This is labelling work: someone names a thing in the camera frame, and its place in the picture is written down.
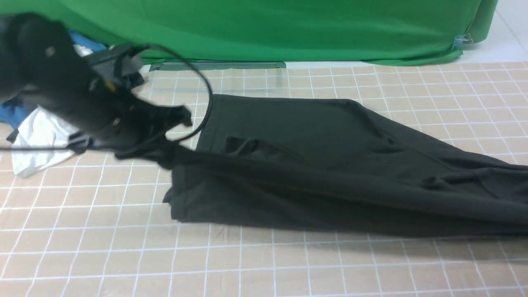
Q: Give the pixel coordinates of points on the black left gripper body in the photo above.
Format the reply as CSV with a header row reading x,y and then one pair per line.
x,y
108,117

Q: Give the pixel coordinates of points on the dark gray long-sleeve shirt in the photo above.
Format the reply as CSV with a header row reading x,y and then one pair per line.
x,y
334,165

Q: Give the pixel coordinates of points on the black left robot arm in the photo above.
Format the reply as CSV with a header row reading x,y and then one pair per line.
x,y
24,40

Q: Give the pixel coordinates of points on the dark teal crumpled shirt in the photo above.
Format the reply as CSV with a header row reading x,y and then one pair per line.
x,y
125,74

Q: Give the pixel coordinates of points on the white crumpled shirt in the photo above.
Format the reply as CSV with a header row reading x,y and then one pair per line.
x,y
40,128

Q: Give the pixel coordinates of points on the blue crumpled garment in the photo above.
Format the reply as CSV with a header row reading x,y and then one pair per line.
x,y
14,111

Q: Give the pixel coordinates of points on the checkered beige tablecloth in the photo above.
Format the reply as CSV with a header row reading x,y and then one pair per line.
x,y
96,227

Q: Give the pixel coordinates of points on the green backdrop cloth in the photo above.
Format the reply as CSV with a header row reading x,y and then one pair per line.
x,y
382,32

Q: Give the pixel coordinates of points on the blue binder clip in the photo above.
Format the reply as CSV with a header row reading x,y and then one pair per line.
x,y
461,40

